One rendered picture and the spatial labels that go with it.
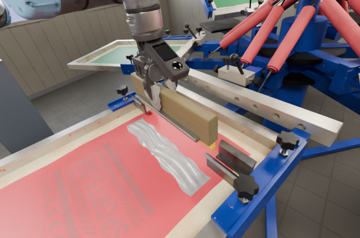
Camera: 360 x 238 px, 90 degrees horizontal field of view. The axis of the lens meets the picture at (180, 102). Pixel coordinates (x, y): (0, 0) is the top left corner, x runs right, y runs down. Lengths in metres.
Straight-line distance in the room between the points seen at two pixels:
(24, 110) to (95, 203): 0.68
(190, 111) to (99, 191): 0.32
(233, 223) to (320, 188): 1.42
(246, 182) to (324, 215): 1.33
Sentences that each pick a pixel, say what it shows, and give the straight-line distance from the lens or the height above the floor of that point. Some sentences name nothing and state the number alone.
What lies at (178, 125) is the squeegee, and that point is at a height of 1.08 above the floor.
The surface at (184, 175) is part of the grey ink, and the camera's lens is 0.50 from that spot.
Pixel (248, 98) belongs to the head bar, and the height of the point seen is 1.04.
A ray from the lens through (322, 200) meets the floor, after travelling 1.74.
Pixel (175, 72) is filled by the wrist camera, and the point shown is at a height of 1.22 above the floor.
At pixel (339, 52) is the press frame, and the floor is 1.02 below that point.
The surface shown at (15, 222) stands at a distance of 0.64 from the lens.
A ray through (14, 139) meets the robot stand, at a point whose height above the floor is 0.86.
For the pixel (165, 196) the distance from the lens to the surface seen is 0.48.
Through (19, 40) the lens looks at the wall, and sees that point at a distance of 3.87.
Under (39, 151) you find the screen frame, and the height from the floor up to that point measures 0.98.
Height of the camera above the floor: 1.38
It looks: 34 degrees down
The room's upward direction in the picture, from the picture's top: 8 degrees counter-clockwise
